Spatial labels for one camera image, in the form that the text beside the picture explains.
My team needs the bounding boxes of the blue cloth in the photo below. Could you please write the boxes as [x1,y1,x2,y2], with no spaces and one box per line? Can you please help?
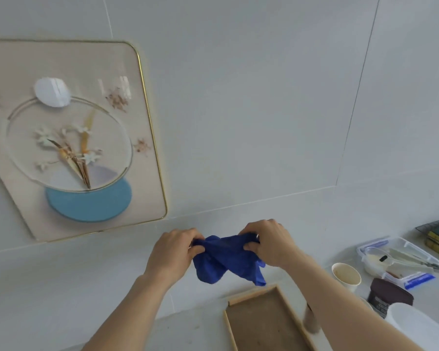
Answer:
[191,234,267,287]

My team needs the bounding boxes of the dark jar with brown lid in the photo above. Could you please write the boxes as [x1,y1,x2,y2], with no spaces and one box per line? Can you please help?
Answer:
[367,278,414,318]

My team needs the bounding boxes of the white plastic tub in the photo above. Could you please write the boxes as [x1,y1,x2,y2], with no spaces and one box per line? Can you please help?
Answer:
[384,302,439,351]

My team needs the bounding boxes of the clear container with blue clips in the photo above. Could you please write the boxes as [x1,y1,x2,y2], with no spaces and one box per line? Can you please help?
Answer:
[356,237,439,290]

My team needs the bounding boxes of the white paper cup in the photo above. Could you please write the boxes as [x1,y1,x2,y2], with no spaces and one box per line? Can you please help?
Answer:
[331,262,362,294]

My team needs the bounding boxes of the person's right hand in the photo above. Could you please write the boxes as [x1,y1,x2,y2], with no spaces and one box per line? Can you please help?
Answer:
[238,219,309,272]

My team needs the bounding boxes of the wooden tray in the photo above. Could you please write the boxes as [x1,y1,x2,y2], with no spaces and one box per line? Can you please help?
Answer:
[223,284,318,351]

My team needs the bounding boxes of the clear measuring spoon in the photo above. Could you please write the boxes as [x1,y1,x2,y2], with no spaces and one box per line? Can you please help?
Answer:
[365,247,400,266]

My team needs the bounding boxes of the person's left hand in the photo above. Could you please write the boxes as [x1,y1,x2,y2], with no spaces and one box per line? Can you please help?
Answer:
[145,228,206,287]

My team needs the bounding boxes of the person's right forearm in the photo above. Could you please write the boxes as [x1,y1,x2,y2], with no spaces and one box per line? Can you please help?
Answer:
[283,252,422,351]

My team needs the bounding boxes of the gold framed floral wall picture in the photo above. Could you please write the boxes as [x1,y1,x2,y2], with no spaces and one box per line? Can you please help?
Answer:
[0,40,168,242]

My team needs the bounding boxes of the metal tongs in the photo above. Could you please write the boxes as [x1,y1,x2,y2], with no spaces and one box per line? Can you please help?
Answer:
[388,248,439,275]

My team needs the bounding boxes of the person's left forearm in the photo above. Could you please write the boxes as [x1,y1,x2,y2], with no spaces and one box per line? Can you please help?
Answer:
[81,274,176,351]

